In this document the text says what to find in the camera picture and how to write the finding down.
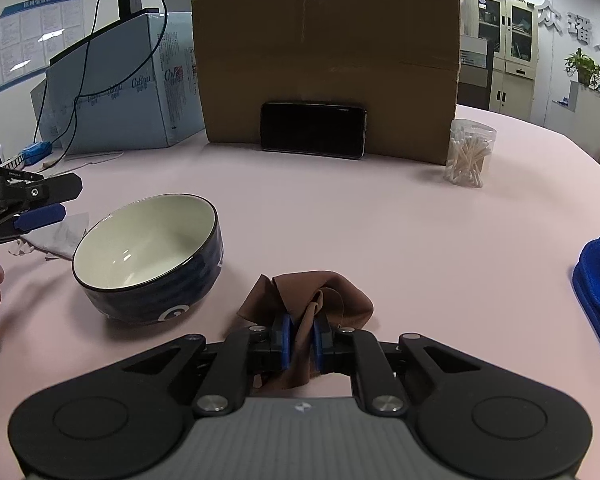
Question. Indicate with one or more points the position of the brown cleaning cloth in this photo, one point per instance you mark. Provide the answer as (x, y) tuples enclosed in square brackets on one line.
[(303, 295)]

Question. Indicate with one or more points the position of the wall notice board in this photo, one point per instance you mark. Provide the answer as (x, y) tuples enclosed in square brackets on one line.
[(32, 32)]

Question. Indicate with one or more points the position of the black smartphone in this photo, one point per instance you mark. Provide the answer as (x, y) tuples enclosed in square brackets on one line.
[(311, 128)]

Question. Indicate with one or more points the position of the beige filing cabinet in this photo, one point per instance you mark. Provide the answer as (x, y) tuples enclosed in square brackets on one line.
[(511, 29)]

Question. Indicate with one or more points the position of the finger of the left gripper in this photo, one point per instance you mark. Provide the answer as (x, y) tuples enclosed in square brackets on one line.
[(38, 218), (48, 191)]

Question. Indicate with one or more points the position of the dark blue ceramic bowl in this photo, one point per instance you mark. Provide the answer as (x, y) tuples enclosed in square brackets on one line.
[(151, 260)]

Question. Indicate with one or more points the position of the blue connector device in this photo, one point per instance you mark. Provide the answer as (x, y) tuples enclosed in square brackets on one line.
[(36, 152)]

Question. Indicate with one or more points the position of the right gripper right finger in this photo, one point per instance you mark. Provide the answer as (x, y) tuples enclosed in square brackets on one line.
[(331, 346)]

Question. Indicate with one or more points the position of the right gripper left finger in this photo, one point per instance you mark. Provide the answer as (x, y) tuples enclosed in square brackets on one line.
[(273, 346)]

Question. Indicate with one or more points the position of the black power adapter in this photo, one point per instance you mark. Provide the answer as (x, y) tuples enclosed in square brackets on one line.
[(129, 8)]

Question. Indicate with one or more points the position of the large brown cardboard box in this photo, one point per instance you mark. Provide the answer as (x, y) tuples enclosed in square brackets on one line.
[(398, 59)]

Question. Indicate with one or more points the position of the green potted plant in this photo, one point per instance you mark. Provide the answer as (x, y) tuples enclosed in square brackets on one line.
[(585, 68)]

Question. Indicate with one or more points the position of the white reception counter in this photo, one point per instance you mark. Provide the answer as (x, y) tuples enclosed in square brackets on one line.
[(579, 120)]

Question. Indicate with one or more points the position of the clear cotton swab jar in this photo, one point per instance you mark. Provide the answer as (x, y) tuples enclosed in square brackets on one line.
[(470, 149)]

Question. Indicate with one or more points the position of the white crumpled tissue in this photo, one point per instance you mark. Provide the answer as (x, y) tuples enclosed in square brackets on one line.
[(58, 241)]

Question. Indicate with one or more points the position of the light blue printed box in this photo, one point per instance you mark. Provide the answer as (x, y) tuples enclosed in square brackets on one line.
[(132, 85)]

